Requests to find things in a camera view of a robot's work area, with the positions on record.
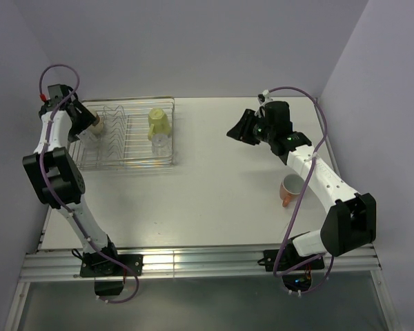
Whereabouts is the small clear glass cup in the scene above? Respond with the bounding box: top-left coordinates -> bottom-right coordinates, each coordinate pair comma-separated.
79,130 -> 100,152

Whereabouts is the purple cable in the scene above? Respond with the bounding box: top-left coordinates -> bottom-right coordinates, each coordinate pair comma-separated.
267,86 -> 335,294
37,64 -> 140,304

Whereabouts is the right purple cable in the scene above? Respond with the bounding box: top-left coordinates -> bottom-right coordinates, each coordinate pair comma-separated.
267,86 -> 335,294

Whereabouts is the wire dish rack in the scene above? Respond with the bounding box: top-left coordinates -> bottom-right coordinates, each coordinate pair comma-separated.
68,97 -> 175,172

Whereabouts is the pale yellow ceramic mug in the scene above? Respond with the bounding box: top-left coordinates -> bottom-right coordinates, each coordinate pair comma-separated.
148,108 -> 171,141

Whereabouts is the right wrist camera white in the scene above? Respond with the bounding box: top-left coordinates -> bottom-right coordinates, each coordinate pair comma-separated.
257,90 -> 273,106

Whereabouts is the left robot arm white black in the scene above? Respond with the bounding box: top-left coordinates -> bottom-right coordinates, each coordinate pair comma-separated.
22,84 -> 121,277

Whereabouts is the large clear glass cup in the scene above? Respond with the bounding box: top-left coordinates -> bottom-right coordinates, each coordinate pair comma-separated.
151,133 -> 172,157

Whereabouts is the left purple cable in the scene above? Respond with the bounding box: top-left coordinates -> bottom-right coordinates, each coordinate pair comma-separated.
37,64 -> 140,304

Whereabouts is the orange ceramic mug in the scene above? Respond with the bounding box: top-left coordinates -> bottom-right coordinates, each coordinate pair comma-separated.
279,174 -> 304,208

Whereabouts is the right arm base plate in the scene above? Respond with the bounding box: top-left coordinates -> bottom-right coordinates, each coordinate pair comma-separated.
257,249 -> 325,272

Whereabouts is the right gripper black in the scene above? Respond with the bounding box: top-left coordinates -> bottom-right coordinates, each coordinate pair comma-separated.
227,108 -> 275,146

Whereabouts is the aluminium rail frame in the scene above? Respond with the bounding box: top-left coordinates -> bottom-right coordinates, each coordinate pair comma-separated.
20,241 -> 382,281

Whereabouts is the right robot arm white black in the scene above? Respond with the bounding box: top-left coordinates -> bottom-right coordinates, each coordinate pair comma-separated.
227,101 -> 377,271

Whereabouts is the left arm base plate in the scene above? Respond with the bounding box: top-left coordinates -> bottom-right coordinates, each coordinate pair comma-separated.
79,253 -> 143,278

